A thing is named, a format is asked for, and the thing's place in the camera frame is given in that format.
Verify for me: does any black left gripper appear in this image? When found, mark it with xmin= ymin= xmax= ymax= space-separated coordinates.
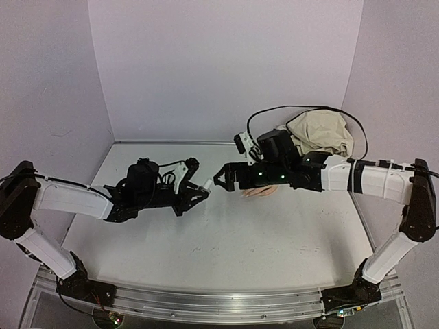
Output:
xmin=137 ymin=183 xmax=209 ymax=217

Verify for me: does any clear nail polish bottle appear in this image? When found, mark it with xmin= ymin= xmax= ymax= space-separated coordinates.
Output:
xmin=200 ymin=178 xmax=213 ymax=191

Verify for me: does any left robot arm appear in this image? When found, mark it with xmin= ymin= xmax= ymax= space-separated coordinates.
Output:
xmin=1 ymin=158 xmax=212 ymax=306

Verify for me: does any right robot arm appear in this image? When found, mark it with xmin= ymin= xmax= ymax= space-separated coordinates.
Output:
xmin=213 ymin=130 xmax=437 ymax=312

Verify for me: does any mannequin hand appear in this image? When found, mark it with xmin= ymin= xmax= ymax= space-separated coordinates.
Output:
xmin=241 ymin=186 xmax=278 ymax=197

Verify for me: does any beige jacket cloth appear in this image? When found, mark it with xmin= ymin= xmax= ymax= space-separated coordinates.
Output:
xmin=285 ymin=110 xmax=354 ymax=157

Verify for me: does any small circuit board left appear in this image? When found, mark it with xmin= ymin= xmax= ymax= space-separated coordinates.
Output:
xmin=97 ymin=311 xmax=124 ymax=326

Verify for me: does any small circuit board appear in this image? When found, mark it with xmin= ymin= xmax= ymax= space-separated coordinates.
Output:
xmin=97 ymin=311 xmax=124 ymax=326
xmin=336 ymin=306 xmax=363 ymax=318

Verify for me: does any small circuit board right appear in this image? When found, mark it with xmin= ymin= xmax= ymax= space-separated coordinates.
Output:
xmin=336 ymin=306 xmax=363 ymax=318

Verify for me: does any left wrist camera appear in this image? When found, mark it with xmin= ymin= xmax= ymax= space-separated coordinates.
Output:
xmin=173 ymin=158 xmax=200 ymax=195

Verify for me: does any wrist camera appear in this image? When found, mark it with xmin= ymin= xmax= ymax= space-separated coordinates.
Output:
xmin=233 ymin=132 xmax=263 ymax=166
xmin=173 ymin=158 xmax=200 ymax=195

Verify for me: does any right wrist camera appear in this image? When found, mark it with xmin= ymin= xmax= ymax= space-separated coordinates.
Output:
xmin=233 ymin=132 xmax=263 ymax=166

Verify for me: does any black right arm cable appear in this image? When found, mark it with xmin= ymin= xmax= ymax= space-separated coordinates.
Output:
xmin=247 ymin=105 xmax=370 ymax=162

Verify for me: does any aluminium table edge rail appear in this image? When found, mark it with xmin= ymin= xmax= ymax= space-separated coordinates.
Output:
xmin=113 ymin=140 xmax=235 ymax=146

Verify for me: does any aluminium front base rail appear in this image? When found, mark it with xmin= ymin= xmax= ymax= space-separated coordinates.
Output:
xmin=34 ymin=267 xmax=402 ymax=318

